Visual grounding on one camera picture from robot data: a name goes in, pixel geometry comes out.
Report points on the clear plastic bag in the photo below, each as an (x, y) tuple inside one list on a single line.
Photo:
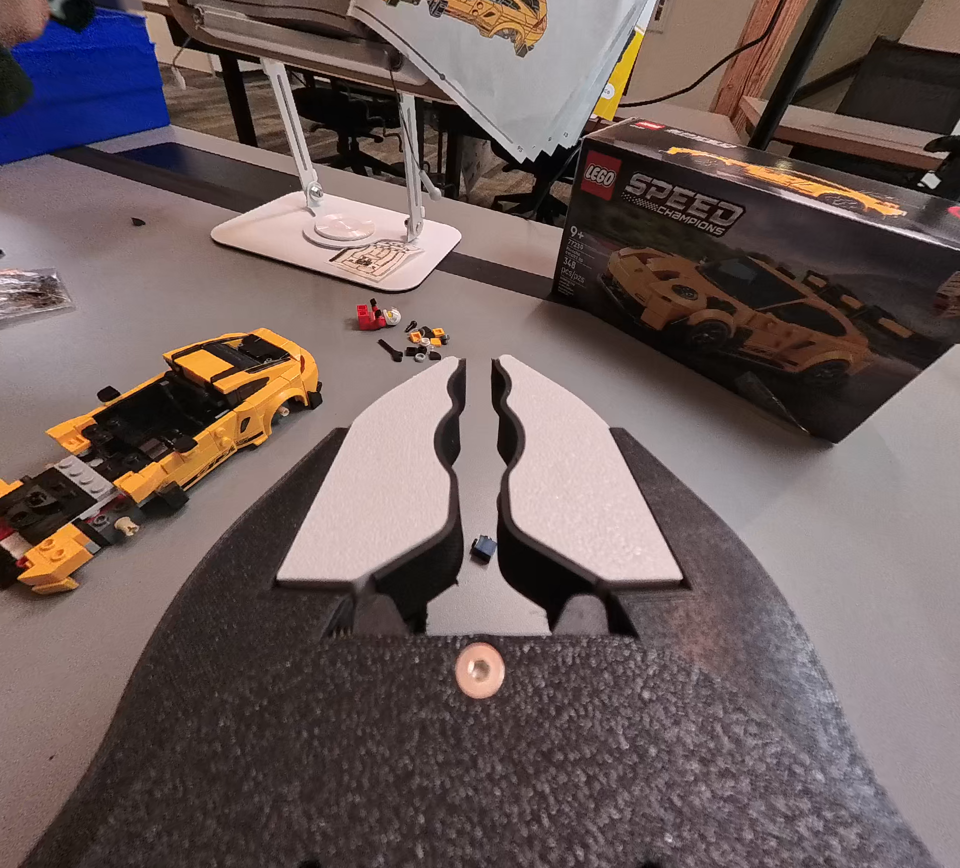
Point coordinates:
[(34, 294)]

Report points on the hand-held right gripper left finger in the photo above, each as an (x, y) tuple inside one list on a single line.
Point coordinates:
[(375, 500)]

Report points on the sticker sheet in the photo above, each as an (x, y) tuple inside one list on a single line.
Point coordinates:
[(375, 259)]

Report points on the black lego set box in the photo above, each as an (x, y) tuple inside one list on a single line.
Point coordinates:
[(675, 208)]

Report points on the long wooden desk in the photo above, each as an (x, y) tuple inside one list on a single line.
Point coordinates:
[(825, 133)]

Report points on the pile of small lego pieces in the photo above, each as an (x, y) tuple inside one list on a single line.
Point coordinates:
[(427, 339)]

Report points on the black stand pole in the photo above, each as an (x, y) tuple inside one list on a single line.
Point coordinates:
[(817, 35)]

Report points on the black lego wrench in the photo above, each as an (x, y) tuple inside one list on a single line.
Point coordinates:
[(388, 349)]

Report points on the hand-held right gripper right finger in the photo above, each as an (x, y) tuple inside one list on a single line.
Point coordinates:
[(585, 500)]

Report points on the white book stand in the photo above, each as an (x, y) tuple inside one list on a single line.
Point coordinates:
[(262, 230)]

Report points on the red lego minifigure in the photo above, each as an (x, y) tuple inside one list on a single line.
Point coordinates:
[(367, 319)]

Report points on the small black lego piece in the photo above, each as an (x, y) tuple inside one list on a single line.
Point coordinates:
[(484, 547)]

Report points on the blue plastic bin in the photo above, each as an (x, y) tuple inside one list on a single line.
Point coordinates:
[(90, 103)]

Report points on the yellow lego car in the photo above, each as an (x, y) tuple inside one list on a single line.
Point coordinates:
[(247, 425)]

